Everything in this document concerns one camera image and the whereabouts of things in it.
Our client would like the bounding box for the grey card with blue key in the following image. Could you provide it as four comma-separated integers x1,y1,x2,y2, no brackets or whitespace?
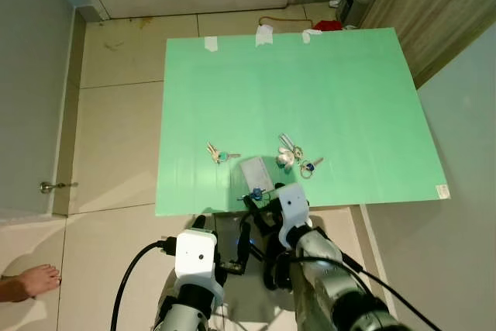
239,156,274,202

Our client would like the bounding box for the key bunch with white fob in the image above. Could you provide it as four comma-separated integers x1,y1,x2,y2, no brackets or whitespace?
276,133,325,180

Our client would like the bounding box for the large green board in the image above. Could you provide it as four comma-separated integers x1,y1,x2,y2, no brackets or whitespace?
154,27,451,217

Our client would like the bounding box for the large white tape piece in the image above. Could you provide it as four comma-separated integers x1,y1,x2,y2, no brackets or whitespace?
255,25,276,47

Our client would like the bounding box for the bare person foot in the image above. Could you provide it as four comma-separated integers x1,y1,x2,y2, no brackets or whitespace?
0,264,62,304

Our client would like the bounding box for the red cloth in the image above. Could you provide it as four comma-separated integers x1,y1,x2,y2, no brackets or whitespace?
313,19,345,33

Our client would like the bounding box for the wood grain cabinet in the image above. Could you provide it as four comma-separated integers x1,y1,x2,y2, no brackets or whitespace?
358,0,496,89

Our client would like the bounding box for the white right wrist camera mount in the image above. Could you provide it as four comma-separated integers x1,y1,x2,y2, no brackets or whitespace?
275,184,312,250

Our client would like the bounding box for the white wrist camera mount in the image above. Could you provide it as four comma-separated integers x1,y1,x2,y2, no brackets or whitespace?
275,184,312,250
174,229,218,281

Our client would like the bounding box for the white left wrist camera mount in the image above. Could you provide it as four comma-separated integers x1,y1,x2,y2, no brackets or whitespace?
174,229,218,281

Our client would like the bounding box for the small key bunch teal ring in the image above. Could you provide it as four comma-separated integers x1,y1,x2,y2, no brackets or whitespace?
206,142,242,165

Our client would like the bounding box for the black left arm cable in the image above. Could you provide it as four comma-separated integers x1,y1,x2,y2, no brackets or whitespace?
110,238,179,331

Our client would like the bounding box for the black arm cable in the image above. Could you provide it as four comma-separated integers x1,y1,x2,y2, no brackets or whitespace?
288,226,444,331
110,238,179,331

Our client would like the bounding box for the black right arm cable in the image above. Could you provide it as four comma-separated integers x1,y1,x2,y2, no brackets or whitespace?
288,226,444,331

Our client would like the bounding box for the thin brown cord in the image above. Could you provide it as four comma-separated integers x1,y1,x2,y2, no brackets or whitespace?
258,15,314,31

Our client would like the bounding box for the grey door with lever handle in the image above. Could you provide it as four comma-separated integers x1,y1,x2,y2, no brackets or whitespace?
0,0,80,227

